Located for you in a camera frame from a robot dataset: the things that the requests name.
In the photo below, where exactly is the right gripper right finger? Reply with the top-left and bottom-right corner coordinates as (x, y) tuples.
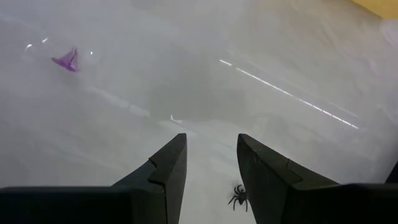
(237, 133), (340, 224)

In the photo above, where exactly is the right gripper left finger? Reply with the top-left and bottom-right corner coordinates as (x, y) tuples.
(111, 133), (188, 224)

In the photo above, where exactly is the small black plastic spider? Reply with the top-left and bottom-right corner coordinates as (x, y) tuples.
(227, 184), (249, 213)

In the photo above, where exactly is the yellow plastic basket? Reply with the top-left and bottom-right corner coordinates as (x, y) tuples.
(349, 0), (398, 20)

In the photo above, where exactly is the purple translucent witch hat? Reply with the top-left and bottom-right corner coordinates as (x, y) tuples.
(51, 46), (79, 73)

